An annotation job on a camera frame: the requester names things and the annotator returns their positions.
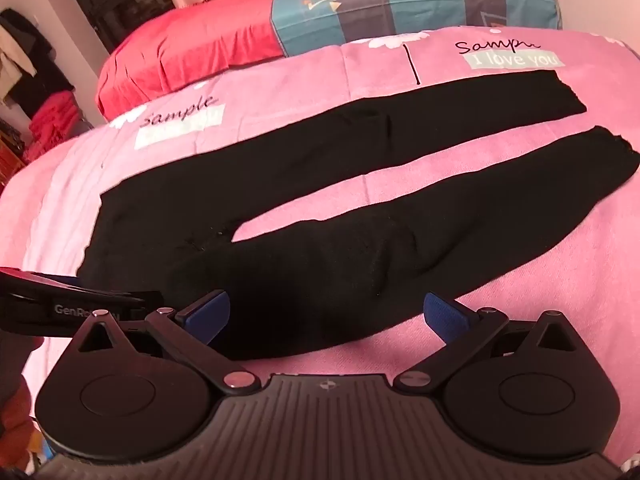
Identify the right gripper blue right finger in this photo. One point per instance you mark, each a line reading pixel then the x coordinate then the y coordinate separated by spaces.
pixel 466 335

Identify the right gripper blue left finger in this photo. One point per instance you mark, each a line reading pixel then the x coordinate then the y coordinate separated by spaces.
pixel 186 335

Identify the black pants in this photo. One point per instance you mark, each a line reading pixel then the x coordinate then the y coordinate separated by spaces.
pixel 334 228

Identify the stack of red towels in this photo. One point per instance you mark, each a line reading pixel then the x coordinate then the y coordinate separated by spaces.
pixel 58 120

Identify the hanging clothes pile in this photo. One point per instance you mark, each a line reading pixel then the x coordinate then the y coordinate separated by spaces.
pixel 29 76

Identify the red bed cover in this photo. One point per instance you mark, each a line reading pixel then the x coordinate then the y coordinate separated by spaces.
pixel 183 46

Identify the teal grey patterned blanket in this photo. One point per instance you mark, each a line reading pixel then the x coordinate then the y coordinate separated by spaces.
pixel 305 25

